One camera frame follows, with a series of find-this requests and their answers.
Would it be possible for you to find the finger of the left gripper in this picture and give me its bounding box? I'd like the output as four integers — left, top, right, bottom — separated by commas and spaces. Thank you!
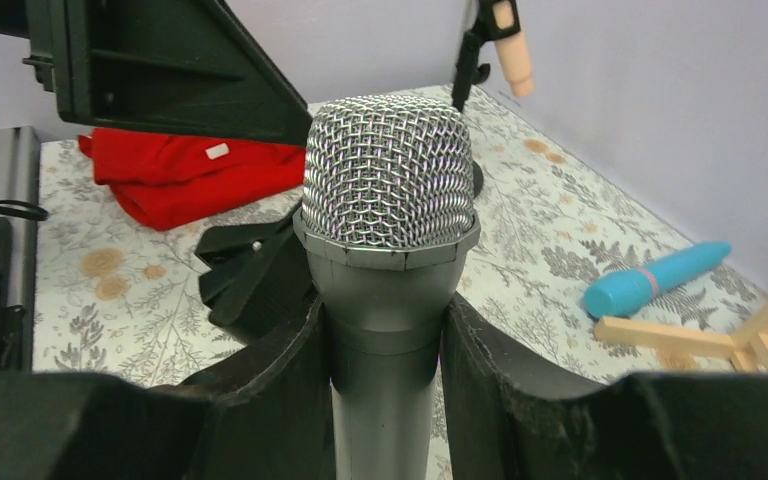
25, 0, 311, 146

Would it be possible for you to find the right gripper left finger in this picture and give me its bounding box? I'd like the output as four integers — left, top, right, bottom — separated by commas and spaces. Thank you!
0, 300, 335, 479

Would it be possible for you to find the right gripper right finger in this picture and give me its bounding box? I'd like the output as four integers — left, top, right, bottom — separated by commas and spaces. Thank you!
441, 297, 768, 479

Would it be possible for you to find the grey microphone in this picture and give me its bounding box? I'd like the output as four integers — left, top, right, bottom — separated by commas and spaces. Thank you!
294, 95, 481, 479

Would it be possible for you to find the black mic stand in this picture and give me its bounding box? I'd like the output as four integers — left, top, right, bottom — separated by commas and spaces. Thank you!
195, 203, 315, 344
450, 0, 523, 199

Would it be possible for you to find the beige microphone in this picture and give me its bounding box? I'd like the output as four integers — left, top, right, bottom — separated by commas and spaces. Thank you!
492, 1, 534, 97

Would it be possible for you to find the red folded shirt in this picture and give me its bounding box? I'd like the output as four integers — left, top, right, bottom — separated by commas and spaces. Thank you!
77, 128, 305, 231

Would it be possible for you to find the blue microphone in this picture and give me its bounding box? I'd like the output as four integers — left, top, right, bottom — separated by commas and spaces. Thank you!
582, 241, 732, 319

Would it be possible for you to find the wooden clothes rack frame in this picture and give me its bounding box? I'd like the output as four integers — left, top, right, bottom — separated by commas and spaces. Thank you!
593, 303, 768, 372

